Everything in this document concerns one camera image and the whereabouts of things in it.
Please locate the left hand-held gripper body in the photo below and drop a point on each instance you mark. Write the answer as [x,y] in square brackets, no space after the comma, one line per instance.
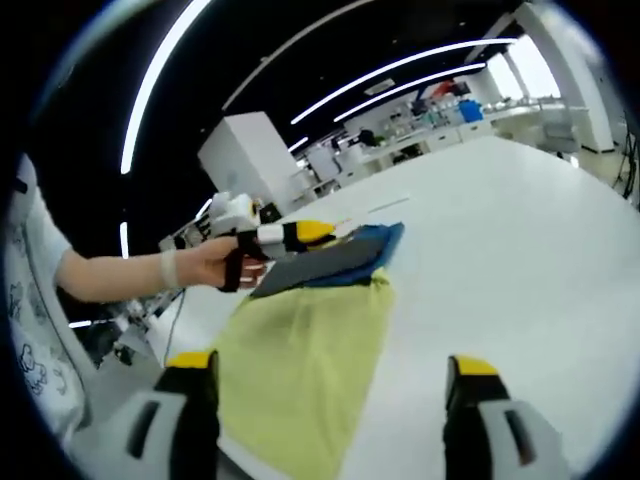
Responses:
[230,215]

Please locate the long curved ceiling light strip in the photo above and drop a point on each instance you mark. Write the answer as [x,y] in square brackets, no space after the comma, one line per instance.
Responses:
[150,75]

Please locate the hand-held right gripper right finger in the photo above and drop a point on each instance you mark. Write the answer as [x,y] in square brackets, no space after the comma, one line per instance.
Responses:
[475,440]

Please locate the yellow blue black garment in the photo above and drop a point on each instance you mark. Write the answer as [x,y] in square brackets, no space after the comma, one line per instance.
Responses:
[300,350]

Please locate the white lab counter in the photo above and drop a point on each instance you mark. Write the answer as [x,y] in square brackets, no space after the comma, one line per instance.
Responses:
[440,137]

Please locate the white wristband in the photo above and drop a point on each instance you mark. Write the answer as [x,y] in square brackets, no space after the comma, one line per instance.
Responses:
[170,267]

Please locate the black cabinet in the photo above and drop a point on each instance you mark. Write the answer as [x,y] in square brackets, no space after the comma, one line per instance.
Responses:
[269,212]

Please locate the white square pillar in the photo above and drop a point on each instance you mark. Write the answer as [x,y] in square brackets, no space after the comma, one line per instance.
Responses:
[245,160]

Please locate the person's left hand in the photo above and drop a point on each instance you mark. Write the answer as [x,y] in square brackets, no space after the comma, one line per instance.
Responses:
[205,265]

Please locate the short ceiling light strip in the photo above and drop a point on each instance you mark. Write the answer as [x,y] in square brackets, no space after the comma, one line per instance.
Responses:
[124,240]
[205,207]
[298,144]

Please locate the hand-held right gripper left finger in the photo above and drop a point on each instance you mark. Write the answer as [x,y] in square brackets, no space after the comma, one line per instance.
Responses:
[160,440]

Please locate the blue bin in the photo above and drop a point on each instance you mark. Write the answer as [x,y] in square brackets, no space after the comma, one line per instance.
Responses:
[471,110]

